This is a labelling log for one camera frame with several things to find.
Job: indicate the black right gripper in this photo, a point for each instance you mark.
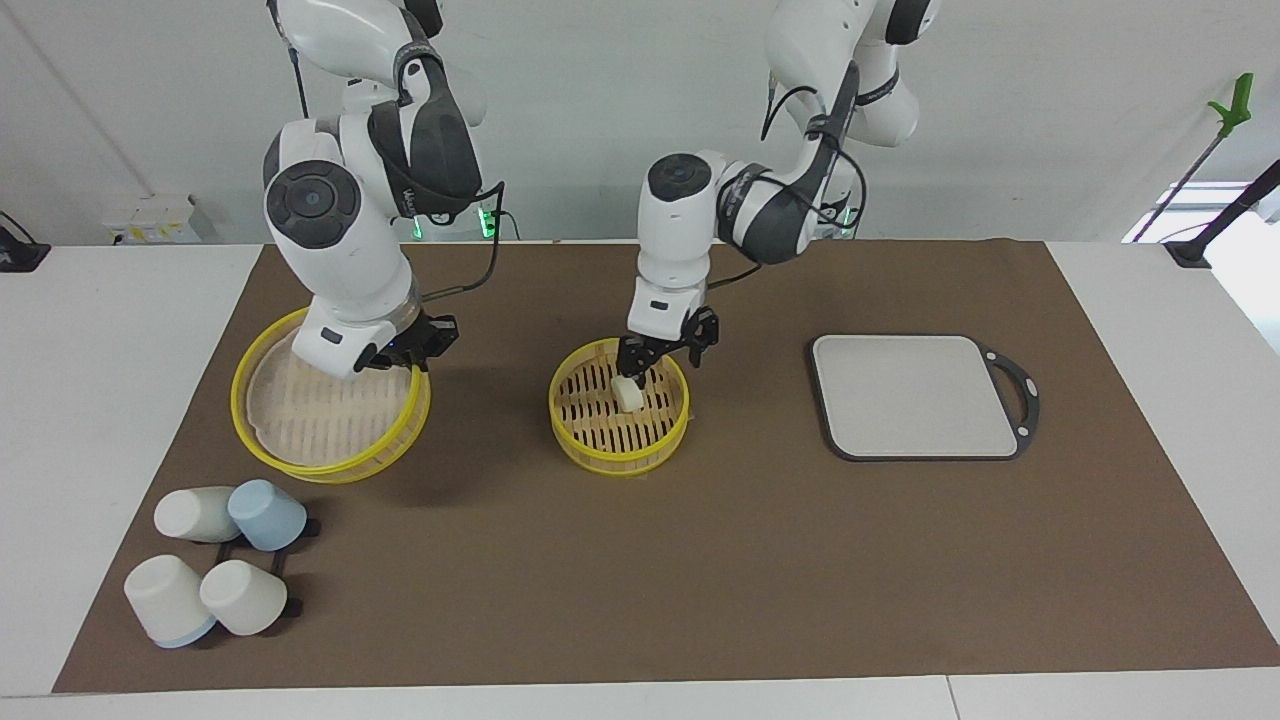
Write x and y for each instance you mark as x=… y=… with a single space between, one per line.
x=425 y=335

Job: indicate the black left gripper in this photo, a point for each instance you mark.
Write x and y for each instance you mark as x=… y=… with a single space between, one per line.
x=700 y=330

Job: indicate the cream steamed bun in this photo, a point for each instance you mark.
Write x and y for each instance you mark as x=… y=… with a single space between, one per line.
x=629 y=396

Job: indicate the white perforated steamer liner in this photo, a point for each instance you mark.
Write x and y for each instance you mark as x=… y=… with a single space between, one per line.
x=320 y=420

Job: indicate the yellow steamer lid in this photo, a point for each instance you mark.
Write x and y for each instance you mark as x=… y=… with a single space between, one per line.
x=335 y=472

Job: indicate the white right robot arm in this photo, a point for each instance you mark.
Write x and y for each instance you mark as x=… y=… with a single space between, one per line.
x=340 y=220

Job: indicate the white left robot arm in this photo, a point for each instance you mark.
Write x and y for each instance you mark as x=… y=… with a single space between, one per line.
x=680 y=240

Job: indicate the yellow slatted steamer tier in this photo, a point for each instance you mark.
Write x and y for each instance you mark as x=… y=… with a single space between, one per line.
x=620 y=462

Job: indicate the light blue cup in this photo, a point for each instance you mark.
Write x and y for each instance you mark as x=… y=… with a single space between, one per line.
x=268 y=515

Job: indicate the brown table mat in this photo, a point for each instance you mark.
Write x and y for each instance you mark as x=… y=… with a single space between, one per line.
x=800 y=560

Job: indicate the white cutting board grey rim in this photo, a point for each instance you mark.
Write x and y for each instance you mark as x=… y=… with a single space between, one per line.
x=910 y=395

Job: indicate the black cup rack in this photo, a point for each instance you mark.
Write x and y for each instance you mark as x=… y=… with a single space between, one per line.
x=292 y=607

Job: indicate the white cup with blue rim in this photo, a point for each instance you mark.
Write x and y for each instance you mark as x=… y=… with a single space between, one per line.
x=165 y=600
x=190 y=515

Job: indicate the cream white cup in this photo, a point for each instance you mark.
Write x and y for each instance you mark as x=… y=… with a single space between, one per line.
x=245 y=598

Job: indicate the black angled stand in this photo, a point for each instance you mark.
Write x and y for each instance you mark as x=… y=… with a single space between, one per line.
x=1225 y=215

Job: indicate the pole with green tip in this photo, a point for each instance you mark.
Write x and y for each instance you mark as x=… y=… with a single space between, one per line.
x=1238 y=105

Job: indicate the white wall socket box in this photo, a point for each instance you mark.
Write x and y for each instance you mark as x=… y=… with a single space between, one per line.
x=150 y=220

